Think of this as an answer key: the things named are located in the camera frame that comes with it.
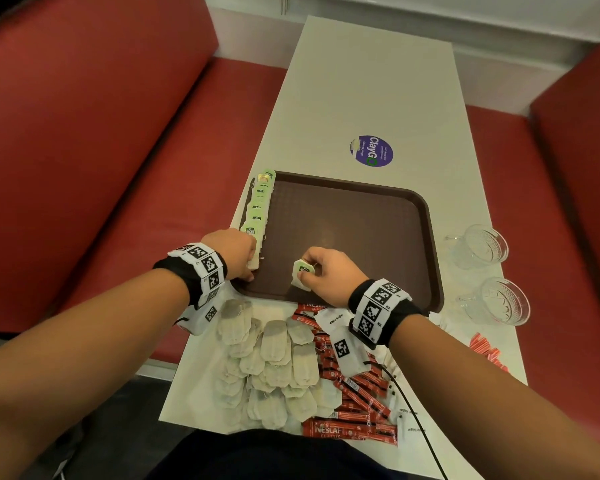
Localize person's left hand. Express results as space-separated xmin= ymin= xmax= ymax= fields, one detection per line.
xmin=200 ymin=228 xmax=257 ymax=282

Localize person's right hand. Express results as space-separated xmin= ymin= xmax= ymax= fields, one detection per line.
xmin=296 ymin=246 xmax=370 ymax=309

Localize single green-tagged tea bag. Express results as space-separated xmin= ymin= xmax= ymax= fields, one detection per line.
xmin=290 ymin=259 xmax=316 ymax=293

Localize person's left forearm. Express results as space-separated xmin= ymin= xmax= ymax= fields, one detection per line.
xmin=0 ymin=267 xmax=191 ymax=480

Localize person's right forearm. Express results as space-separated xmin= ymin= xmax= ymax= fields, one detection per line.
xmin=387 ymin=314 xmax=600 ymax=480

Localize row of green-tagged tea bags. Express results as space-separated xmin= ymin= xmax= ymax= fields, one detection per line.
xmin=238 ymin=168 xmax=278 ymax=271

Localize left marker wristband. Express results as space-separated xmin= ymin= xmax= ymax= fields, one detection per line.
xmin=153 ymin=243 xmax=229 ymax=336

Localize marker wristband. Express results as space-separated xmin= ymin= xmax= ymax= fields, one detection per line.
xmin=328 ymin=278 xmax=424 ymax=378
xmin=153 ymin=243 xmax=229 ymax=336

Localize brown plastic tray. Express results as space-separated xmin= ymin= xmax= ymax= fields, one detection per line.
xmin=229 ymin=171 xmax=445 ymax=314

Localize right marker wristband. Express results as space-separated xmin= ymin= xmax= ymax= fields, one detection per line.
xmin=328 ymin=278 xmax=424 ymax=378

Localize pile of loose tea bags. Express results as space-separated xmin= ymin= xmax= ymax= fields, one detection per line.
xmin=214 ymin=299 xmax=344 ymax=436

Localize pile of red coffee sachets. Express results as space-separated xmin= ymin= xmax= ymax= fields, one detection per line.
xmin=291 ymin=303 xmax=399 ymax=446

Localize round purple sticker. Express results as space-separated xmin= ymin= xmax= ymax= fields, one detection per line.
xmin=349 ymin=135 xmax=395 ymax=168

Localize clear glass cup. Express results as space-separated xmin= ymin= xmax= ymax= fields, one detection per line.
xmin=456 ymin=277 xmax=531 ymax=327
xmin=444 ymin=224 xmax=510 ymax=271

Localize person's dark trousers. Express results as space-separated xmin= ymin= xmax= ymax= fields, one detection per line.
xmin=144 ymin=428 xmax=433 ymax=480

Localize red upholstered bench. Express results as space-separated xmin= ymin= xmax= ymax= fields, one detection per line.
xmin=464 ymin=29 xmax=600 ymax=454
xmin=0 ymin=0 xmax=287 ymax=366

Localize heap of red stir sticks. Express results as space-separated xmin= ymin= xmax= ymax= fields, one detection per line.
xmin=468 ymin=333 xmax=510 ymax=373

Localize black cable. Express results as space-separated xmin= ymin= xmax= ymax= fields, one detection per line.
xmin=364 ymin=361 xmax=449 ymax=480

